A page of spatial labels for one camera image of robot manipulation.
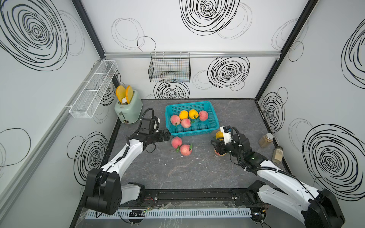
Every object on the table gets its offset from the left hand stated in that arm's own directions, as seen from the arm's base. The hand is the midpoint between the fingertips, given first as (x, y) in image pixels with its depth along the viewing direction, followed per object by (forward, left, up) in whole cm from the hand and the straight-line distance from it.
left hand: (164, 134), depth 86 cm
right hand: (-5, -30, +4) cm, 31 cm away
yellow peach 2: (+22, -19, -6) cm, 29 cm away
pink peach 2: (+15, -5, -4) cm, 17 cm away
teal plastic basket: (+19, -16, -7) cm, 26 cm away
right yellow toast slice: (+28, +27, +7) cm, 39 cm away
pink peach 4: (-2, -8, -5) cm, 9 cm away
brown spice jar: (-1, -63, -2) cm, 63 cm away
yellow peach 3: (-14, -30, +6) cm, 34 cm away
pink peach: (+19, -26, -4) cm, 33 cm away
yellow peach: (+20, -11, -4) cm, 23 cm away
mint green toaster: (+20, +26, +4) cm, 33 cm away
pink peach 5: (-7, -13, -5) cm, 16 cm away
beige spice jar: (-7, -71, -7) cm, 71 cm away
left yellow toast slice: (+25, +31, +10) cm, 41 cm away
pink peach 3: (+13, -13, -6) cm, 20 cm away
